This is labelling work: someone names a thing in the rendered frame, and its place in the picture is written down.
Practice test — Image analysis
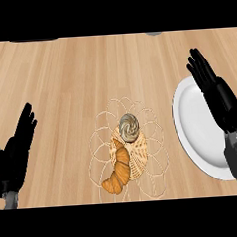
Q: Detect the white round plate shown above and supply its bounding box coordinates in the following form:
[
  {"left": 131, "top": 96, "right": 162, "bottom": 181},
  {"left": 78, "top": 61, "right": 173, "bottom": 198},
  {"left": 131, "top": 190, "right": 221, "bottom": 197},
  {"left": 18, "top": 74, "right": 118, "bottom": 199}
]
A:
[{"left": 170, "top": 72, "right": 237, "bottom": 184}]

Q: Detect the small grey object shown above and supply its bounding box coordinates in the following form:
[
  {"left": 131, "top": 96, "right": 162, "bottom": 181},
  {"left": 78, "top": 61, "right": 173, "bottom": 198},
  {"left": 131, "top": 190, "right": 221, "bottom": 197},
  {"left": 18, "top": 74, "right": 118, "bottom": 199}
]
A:
[{"left": 144, "top": 31, "right": 163, "bottom": 38}]

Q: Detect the golden brown croissant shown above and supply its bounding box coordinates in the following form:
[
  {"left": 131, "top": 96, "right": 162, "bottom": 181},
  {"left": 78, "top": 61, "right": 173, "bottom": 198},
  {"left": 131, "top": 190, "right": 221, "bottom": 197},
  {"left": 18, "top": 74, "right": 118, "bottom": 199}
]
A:
[{"left": 98, "top": 137, "right": 133, "bottom": 197}]

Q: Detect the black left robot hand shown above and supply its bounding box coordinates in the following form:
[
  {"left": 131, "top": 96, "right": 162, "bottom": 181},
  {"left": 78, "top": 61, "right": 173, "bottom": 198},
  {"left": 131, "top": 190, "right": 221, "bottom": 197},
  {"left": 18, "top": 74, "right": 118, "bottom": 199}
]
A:
[{"left": 0, "top": 102, "right": 43, "bottom": 199}]

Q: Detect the swirled grey cupcake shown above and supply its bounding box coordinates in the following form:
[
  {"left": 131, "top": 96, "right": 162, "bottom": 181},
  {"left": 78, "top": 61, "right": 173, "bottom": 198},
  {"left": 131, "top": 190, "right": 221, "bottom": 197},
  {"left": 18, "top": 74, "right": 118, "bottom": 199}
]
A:
[{"left": 117, "top": 111, "right": 142, "bottom": 144}]

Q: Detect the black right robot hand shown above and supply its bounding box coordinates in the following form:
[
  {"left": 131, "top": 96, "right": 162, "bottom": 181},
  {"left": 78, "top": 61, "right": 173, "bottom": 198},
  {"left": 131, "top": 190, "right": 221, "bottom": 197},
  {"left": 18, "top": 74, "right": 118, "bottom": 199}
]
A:
[{"left": 184, "top": 45, "right": 237, "bottom": 136}]

